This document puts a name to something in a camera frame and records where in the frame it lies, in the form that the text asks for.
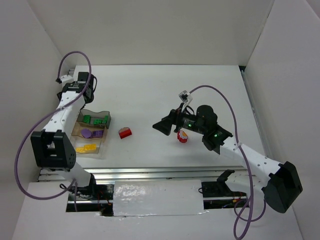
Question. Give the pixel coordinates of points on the yellow lego brick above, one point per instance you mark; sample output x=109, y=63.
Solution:
x=90, y=147

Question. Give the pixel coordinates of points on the green sloped lego brick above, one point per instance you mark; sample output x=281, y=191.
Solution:
x=87, y=119

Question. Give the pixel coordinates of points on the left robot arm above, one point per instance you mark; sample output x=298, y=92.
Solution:
x=52, y=147

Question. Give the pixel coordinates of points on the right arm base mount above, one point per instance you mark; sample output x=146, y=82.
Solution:
x=217, y=195

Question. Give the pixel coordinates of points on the small green lego brick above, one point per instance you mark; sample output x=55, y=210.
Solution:
x=105, y=120

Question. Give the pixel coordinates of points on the red flower print block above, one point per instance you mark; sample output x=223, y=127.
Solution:
x=182, y=136

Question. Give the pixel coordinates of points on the long yellow lego plate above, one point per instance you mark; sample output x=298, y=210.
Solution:
x=81, y=150

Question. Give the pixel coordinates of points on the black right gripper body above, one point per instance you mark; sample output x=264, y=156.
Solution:
x=174, y=120

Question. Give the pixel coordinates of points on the colourless clear container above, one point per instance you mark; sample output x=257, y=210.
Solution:
x=80, y=142

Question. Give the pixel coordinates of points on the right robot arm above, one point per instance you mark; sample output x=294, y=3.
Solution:
x=281, y=183

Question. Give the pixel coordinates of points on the green two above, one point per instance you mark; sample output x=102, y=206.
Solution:
x=98, y=121

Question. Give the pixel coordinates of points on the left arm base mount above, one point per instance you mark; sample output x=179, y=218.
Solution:
x=95, y=198

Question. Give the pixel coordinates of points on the purple lego brick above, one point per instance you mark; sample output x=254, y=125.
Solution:
x=97, y=133

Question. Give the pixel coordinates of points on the white foam cover panel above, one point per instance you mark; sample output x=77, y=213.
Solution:
x=157, y=198

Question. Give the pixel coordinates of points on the purple rounded lego block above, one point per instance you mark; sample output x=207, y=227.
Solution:
x=86, y=133

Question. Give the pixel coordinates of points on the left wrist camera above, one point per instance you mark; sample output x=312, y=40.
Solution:
x=67, y=78

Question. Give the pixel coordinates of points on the red brick with cupcake print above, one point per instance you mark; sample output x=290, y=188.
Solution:
x=124, y=132

